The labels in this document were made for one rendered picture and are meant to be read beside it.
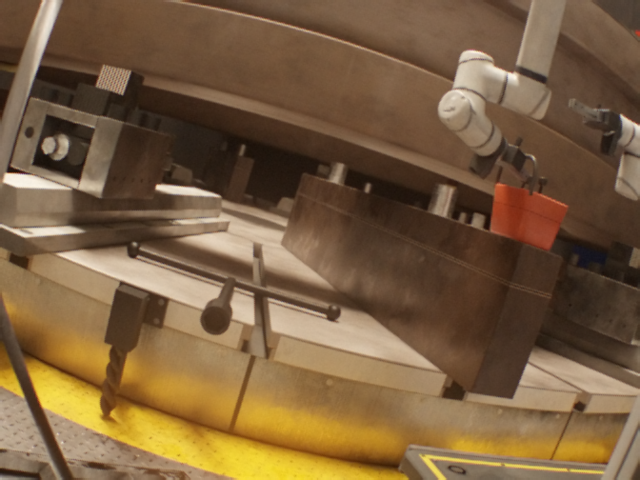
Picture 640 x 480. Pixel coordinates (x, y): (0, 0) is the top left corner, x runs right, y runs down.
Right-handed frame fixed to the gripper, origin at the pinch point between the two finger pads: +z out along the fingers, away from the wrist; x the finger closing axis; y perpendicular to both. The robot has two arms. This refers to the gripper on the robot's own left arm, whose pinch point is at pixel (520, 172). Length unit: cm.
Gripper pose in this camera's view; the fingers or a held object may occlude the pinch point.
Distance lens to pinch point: 182.9
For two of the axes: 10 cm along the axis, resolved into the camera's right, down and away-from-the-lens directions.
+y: 4.9, -8.7, -0.1
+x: -5.3, -3.1, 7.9
